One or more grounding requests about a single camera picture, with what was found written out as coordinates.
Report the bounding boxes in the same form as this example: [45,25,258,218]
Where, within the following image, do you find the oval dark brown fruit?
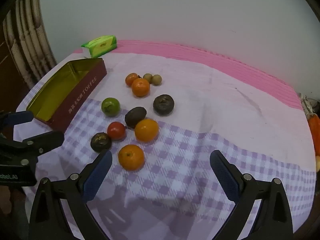
[124,107,147,129]

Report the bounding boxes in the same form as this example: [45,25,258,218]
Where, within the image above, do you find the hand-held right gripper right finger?
[209,150,293,240]

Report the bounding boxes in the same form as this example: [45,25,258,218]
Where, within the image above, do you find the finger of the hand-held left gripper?
[0,110,34,132]
[0,131,65,167]

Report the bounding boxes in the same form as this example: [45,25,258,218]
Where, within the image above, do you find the green tissue pack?
[81,35,117,59]

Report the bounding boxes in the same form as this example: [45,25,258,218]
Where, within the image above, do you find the green tomato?
[101,97,121,117]

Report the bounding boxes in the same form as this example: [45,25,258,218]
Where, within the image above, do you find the dark red gold-lined tin box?
[26,57,107,132]

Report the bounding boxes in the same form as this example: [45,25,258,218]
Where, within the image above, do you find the round dark brown fruit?
[90,132,112,153]
[153,94,175,116]

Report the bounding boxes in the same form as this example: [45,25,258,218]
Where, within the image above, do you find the purple checked tablecloth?
[14,52,317,240]

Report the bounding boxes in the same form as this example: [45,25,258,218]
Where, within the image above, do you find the orange-red tomato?
[125,73,139,86]

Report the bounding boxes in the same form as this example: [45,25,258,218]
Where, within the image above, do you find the red tomato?
[107,121,126,141]

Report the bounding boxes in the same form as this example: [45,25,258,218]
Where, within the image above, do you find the orange mandarin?
[118,144,145,172]
[134,119,159,142]
[132,78,151,98]

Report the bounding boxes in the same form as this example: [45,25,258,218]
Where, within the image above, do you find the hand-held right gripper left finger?
[29,150,113,240]

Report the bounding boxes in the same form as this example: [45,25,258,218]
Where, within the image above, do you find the orange object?
[308,115,320,155]

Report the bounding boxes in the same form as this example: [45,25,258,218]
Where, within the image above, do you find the beige patterned curtain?
[2,0,57,88]

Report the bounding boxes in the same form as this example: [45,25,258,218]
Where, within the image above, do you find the brown wooden door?
[0,30,33,113]

